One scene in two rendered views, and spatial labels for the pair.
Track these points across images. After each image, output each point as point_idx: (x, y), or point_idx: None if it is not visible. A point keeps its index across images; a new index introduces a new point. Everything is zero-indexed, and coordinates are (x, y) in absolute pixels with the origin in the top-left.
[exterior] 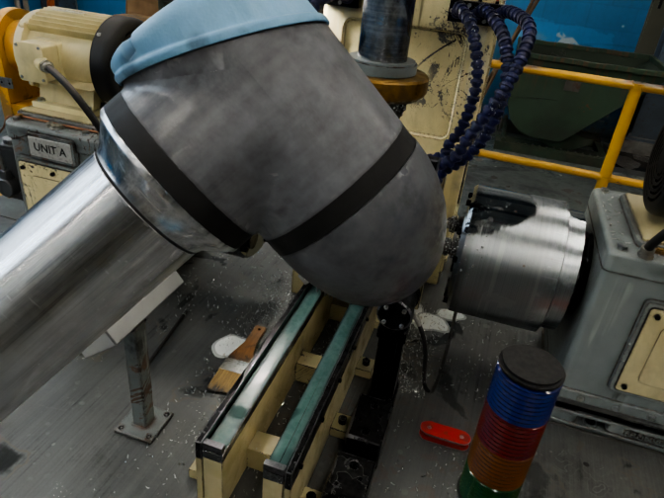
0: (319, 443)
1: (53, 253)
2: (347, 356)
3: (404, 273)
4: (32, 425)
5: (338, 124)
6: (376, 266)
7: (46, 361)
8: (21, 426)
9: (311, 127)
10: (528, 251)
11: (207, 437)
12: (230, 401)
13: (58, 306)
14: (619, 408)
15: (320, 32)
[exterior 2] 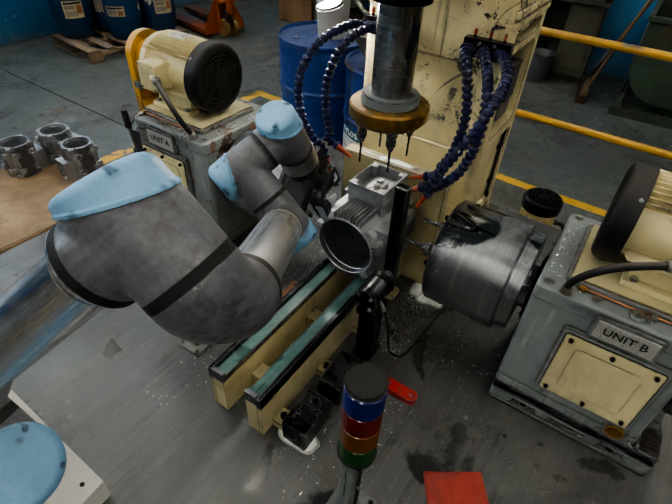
0: (300, 380)
1: (26, 303)
2: (333, 322)
3: (210, 337)
4: (131, 330)
5: (153, 260)
6: (187, 334)
7: (34, 350)
8: (125, 329)
9: (137, 262)
10: (480, 267)
11: (217, 365)
12: (239, 342)
13: (31, 328)
14: (543, 400)
15: (151, 203)
